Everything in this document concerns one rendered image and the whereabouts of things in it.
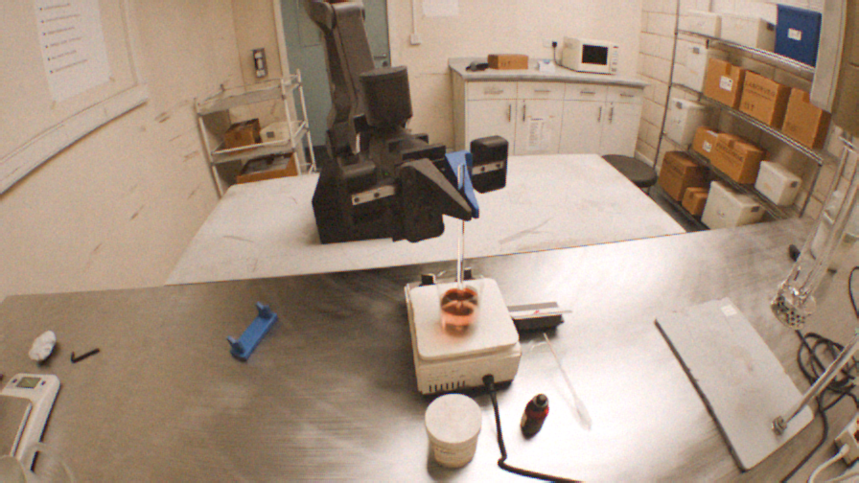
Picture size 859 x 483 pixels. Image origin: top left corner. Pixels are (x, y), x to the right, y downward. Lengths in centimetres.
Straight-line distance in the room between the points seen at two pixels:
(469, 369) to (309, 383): 22
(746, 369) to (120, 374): 104
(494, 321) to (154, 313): 64
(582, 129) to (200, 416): 313
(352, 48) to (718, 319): 73
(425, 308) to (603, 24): 358
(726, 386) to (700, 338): 10
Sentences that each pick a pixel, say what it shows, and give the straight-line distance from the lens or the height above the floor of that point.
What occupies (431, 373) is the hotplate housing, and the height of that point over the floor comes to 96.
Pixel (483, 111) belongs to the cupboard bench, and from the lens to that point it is 286.
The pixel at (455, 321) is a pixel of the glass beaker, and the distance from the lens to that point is 40.
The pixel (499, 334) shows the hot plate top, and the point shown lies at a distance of 44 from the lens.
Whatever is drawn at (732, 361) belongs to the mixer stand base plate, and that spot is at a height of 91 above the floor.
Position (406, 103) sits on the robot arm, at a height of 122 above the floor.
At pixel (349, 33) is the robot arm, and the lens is 52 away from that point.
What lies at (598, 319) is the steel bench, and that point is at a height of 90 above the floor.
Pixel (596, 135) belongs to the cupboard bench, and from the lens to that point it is 332.
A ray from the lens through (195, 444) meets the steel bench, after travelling 55.
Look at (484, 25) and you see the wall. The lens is 336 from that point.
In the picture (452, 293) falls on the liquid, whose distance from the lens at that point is 42.
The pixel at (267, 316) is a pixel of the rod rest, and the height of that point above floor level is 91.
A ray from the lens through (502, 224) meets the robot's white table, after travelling 79.
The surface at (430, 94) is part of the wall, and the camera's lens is 335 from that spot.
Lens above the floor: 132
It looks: 35 degrees down
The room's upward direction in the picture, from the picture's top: 3 degrees counter-clockwise
